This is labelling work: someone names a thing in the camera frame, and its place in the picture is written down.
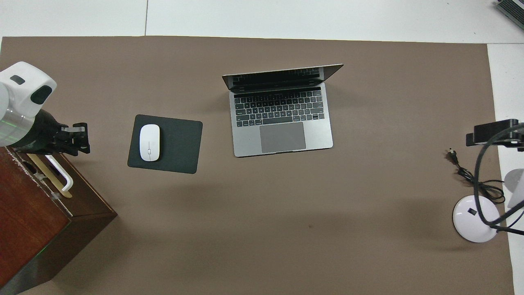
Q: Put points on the brown table mat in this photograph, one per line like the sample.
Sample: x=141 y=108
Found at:
x=245 y=225

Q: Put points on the black mouse pad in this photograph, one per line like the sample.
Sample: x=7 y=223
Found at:
x=182 y=147

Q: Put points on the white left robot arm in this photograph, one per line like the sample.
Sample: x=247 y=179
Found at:
x=22 y=94

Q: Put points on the white desk lamp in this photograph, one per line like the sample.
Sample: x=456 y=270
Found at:
x=468 y=225

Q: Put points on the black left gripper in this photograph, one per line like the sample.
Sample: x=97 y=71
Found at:
x=43 y=135

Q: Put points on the grey laptop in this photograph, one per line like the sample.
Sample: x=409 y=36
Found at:
x=282 y=137

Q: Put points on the white computer mouse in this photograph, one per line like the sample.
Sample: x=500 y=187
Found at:
x=150 y=143

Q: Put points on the grey device with keys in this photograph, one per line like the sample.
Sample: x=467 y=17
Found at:
x=511 y=10

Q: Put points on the brown wooden box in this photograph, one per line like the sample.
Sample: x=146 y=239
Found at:
x=32 y=229

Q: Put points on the brass plate of box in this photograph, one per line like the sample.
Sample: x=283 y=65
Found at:
x=53 y=186

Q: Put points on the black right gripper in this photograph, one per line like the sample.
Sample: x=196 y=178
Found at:
x=519 y=137

